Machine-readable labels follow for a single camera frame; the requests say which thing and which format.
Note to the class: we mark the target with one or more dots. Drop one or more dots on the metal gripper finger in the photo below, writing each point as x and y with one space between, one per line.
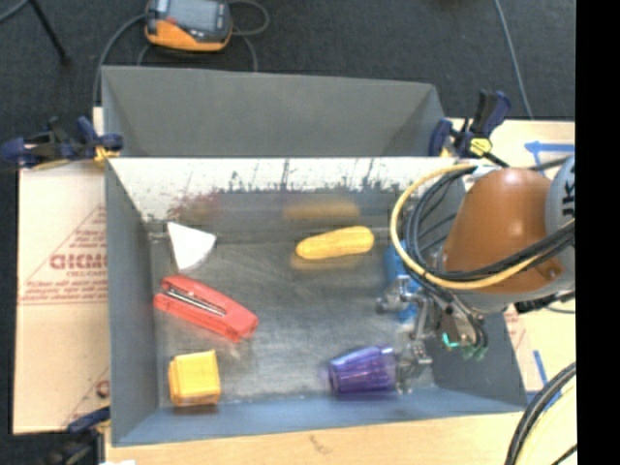
398 298
414 362

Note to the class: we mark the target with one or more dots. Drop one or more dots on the blue plastic thing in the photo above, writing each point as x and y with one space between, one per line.
394 264

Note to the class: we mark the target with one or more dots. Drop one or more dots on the purple plastic cup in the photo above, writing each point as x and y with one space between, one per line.
361 371

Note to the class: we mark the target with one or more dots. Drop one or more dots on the yellow toy corn cob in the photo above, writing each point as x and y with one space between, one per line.
335 243

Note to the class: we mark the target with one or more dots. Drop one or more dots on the grey metal bin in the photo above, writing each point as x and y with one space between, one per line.
300 288

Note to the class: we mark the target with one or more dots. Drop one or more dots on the red stapler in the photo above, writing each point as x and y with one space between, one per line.
208 308

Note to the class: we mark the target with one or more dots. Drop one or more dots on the white wedge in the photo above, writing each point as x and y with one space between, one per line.
190 247

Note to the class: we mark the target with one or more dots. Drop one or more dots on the yellow box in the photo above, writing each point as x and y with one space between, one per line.
195 378

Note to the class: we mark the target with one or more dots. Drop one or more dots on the brown cardboard board red print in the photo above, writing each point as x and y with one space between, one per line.
58 308

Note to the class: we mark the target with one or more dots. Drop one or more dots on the black cylinder on white bracket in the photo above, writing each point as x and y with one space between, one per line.
533 305

